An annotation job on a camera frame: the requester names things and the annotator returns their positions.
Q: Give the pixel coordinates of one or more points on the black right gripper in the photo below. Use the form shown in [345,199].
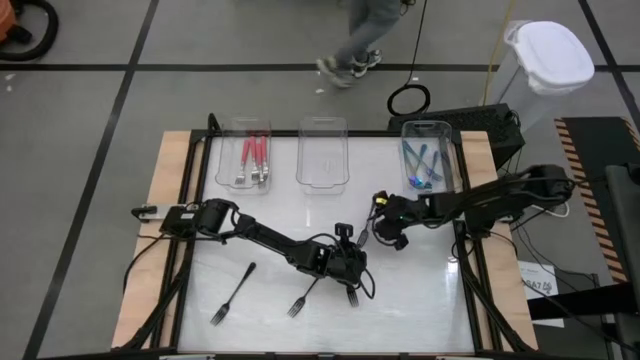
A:
[405,215]

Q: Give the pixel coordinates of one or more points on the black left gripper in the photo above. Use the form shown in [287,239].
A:
[340,262]

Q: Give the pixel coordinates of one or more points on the iridescent blue fork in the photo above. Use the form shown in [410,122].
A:
[423,152]
[435,162]
[409,150]

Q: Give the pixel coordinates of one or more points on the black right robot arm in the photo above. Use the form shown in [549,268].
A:
[500,195]

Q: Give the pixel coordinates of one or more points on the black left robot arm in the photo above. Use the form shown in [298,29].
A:
[270,240]

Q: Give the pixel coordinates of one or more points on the yellow tape tag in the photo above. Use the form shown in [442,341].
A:
[381,201]

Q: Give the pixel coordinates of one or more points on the clear plastic bin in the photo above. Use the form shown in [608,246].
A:
[225,170]
[322,160]
[425,130]

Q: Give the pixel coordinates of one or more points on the black computer case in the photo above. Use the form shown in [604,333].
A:
[480,122]

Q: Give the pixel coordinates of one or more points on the white paper sign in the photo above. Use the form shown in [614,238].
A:
[540,280]

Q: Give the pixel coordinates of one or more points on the wooden table board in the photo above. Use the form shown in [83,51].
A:
[170,175]

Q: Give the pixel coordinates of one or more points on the person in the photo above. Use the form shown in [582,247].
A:
[365,25]

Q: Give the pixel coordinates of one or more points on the black stand leg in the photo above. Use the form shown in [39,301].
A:
[590,300]

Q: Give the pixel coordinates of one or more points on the black hazard striped mat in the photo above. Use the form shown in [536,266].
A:
[600,145]

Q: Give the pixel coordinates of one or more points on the white lidded trash can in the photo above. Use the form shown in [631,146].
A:
[550,55]

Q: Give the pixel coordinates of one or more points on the orange vacuum cleaner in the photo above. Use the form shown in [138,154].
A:
[5,22]

